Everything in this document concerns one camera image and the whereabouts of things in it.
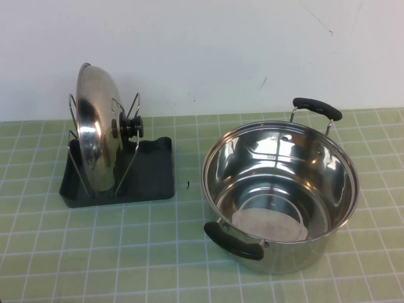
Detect green checked tablecloth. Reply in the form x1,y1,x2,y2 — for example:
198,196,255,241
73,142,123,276
0,108,404,303

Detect black lid rack, wire supports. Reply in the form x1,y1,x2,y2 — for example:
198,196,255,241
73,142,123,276
59,92,174,208

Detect stainless steel pot lid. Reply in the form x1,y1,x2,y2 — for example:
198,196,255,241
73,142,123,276
74,62,145,195

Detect stainless steel pot, black handles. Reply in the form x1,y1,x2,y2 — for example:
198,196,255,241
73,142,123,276
201,97,360,275

